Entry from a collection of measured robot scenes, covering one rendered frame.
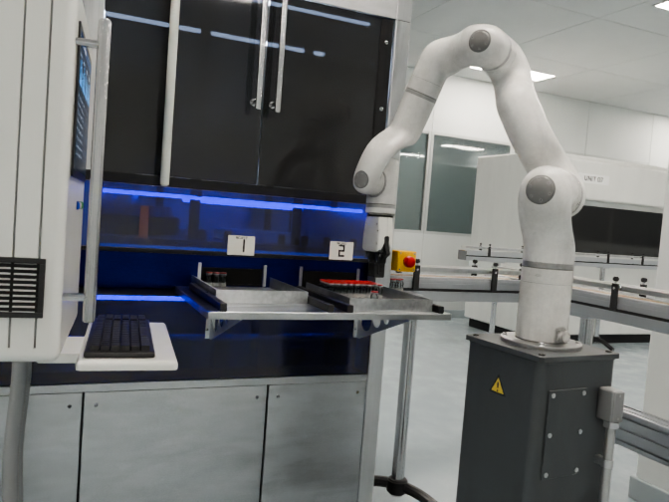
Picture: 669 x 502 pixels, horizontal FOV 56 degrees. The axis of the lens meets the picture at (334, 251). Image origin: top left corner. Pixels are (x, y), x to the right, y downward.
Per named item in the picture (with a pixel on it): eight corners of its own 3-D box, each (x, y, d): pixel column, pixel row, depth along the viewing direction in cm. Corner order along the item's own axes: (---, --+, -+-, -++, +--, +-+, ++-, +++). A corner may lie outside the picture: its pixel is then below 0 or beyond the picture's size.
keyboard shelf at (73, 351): (55, 330, 164) (56, 320, 164) (165, 331, 173) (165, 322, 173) (30, 375, 121) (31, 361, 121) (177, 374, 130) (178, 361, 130)
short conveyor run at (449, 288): (375, 301, 224) (379, 257, 223) (357, 294, 238) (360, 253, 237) (527, 303, 251) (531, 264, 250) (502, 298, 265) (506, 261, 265)
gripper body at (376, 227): (360, 211, 180) (357, 250, 180) (376, 211, 171) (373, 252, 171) (383, 212, 183) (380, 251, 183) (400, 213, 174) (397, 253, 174)
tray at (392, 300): (305, 293, 199) (306, 282, 199) (377, 295, 209) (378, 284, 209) (348, 311, 168) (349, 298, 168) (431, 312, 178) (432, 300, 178)
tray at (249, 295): (190, 286, 196) (191, 275, 195) (270, 288, 206) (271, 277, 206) (215, 303, 164) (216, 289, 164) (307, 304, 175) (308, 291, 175)
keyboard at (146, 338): (93, 322, 164) (94, 313, 164) (148, 323, 169) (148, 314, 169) (83, 358, 126) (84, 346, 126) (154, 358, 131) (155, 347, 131)
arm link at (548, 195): (578, 269, 153) (588, 171, 151) (559, 271, 137) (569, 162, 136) (530, 264, 159) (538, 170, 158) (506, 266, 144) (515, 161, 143)
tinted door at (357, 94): (257, 184, 195) (270, -7, 192) (378, 196, 212) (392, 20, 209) (257, 184, 194) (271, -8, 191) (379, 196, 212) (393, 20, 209)
